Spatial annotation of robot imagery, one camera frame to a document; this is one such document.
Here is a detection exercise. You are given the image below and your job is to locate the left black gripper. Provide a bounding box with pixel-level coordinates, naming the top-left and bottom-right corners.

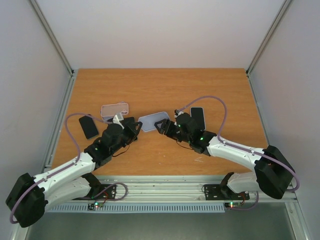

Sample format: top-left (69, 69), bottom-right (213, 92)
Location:
top-left (111, 121), bottom-right (143, 155)

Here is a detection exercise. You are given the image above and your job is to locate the black phone blue edge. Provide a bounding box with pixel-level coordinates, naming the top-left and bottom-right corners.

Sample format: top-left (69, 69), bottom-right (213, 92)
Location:
top-left (190, 107), bottom-right (206, 131)

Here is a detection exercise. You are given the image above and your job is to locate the blue phone case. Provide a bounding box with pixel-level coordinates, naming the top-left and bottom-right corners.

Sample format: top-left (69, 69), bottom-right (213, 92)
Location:
top-left (189, 106), bottom-right (207, 131)

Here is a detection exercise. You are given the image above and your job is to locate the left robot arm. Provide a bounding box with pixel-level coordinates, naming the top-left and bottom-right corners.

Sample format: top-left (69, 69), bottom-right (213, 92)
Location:
top-left (5, 116), bottom-right (143, 228)

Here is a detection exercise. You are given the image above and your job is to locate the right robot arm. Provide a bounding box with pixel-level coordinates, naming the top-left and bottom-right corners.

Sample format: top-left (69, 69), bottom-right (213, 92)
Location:
top-left (154, 113), bottom-right (295, 200)

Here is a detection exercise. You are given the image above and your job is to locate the pink clear phone case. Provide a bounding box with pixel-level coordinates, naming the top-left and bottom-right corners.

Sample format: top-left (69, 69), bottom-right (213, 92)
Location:
top-left (100, 101), bottom-right (131, 121)

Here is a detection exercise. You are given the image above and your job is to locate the black phone far left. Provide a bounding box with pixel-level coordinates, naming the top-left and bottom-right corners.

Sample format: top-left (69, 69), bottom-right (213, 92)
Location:
top-left (78, 116), bottom-right (99, 140)

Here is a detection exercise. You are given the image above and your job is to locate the left small circuit board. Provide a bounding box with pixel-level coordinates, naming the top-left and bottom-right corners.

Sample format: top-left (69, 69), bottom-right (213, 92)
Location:
top-left (87, 202), bottom-right (104, 211)

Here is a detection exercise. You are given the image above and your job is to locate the small circuit board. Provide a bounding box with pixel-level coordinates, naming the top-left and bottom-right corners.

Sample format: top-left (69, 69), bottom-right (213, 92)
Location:
top-left (87, 202), bottom-right (104, 211)
top-left (224, 202), bottom-right (244, 209)

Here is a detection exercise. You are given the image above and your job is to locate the right small circuit board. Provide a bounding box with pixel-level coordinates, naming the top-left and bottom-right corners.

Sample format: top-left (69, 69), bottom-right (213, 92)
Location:
top-left (224, 202), bottom-right (244, 209)

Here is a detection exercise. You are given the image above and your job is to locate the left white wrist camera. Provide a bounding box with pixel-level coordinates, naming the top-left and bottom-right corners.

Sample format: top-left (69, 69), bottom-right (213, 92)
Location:
top-left (112, 112), bottom-right (124, 125)

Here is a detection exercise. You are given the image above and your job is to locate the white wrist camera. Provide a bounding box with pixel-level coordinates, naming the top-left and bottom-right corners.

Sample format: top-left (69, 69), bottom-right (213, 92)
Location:
top-left (174, 109), bottom-right (184, 119)
top-left (112, 112), bottom-right (124, 125)

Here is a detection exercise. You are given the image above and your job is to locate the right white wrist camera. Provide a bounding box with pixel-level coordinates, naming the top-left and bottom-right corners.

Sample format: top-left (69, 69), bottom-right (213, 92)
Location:
top-left (174, 109), bottom-right (184, 119)

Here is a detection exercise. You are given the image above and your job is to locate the aluminium front rail frame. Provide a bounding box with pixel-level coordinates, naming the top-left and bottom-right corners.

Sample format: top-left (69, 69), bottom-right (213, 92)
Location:
top-left (22, 174), bottom-right (298, 203)

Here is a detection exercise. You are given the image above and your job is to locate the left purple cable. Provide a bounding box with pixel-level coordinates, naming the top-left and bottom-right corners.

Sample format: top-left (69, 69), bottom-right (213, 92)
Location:
top-left (8, 113), bottom-right (130, 224)

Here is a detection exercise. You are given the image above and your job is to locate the purple cable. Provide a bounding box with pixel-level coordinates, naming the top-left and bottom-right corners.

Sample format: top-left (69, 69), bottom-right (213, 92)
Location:
top-left (174, 94), bottom-right (301, 212)
top-left (8, 113), bottom-right (130, 224)

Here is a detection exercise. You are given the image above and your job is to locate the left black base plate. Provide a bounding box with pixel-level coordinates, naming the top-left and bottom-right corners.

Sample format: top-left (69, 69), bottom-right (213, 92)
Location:
top-left (73, 184), bottom-right (117, 201)

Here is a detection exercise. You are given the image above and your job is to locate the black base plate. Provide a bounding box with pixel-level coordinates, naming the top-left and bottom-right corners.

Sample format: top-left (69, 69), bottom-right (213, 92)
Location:
top-left (201, 184), bottom-right (250, 201)
top-left (73, 184), bottom-right (117, 201)

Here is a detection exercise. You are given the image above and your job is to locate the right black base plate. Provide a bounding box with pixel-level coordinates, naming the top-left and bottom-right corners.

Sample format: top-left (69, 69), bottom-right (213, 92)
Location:
top-left (201, 184), bottom-right (250, 201)

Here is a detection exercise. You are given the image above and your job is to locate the grey slotted cable duct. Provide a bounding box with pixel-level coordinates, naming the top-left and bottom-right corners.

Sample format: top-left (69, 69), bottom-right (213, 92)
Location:
top-left (49, 202), bottom-right (225, 214)

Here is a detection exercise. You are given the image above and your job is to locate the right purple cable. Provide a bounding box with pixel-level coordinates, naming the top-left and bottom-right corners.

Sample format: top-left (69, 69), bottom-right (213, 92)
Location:
top-left (174, 94), bottom-right (301, 212)

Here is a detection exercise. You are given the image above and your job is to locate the left aluminium corner post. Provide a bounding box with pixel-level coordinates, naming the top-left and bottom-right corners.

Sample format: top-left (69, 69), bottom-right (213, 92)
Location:
top-left (28, 0), bottom-right (74, 76)

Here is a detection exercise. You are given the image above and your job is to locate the aluminium corner post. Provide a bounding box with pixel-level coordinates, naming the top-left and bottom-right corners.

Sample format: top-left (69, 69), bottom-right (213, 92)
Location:
top-left (246, 0), bottom-right (294, 78)
top-left (28, 0), bottom-right (74, 76)

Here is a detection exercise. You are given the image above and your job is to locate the right aluminium corner post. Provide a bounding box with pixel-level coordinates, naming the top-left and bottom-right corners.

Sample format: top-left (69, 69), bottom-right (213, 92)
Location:
top-left (246, 0), bottom-right (294, 78)

